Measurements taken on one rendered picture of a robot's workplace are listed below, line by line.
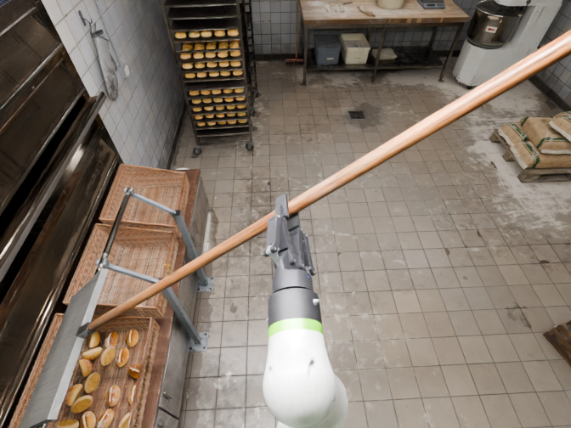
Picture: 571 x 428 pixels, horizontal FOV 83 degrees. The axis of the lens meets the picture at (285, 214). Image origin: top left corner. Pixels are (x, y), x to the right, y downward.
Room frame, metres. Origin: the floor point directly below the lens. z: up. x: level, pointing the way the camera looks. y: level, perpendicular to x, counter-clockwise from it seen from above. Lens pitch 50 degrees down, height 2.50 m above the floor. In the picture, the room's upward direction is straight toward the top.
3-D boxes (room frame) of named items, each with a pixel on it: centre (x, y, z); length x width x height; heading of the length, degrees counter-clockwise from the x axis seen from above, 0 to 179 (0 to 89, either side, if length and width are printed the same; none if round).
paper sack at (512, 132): (3.12, -2.86, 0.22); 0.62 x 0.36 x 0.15; 98
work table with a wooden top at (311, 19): (5.07, -1.32, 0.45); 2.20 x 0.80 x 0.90; 93
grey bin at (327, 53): (5.04, -0.62, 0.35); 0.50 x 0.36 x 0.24; 3
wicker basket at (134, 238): (1.03, 0.99, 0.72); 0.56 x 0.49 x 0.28; 3
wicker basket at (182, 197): (1.62, 1.01, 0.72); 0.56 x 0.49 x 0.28; 4
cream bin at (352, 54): (5.06, -1.04, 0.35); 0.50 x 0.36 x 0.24; 4
